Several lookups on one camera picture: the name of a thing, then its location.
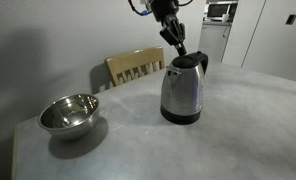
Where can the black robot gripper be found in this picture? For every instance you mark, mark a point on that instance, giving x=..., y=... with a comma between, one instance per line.
x=172, y=30

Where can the stainless steel electric kettle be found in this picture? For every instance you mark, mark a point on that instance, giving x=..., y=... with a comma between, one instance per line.
x=182, y=88

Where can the white refrigerator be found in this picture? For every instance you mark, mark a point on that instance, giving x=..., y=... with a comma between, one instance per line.
x=213, y=39

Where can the microwave oven on fridge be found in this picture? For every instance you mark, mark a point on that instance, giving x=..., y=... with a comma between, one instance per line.
x=216, y=10

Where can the wooden chair behind table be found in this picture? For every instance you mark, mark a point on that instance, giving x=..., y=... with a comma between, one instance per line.
x=134, y=64

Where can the stainless steel mixing bowl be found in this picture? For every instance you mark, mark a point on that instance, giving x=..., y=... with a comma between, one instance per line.
x=70, y=117

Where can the black wall switch plate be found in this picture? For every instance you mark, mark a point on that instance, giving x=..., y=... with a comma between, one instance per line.
x=291, y=19

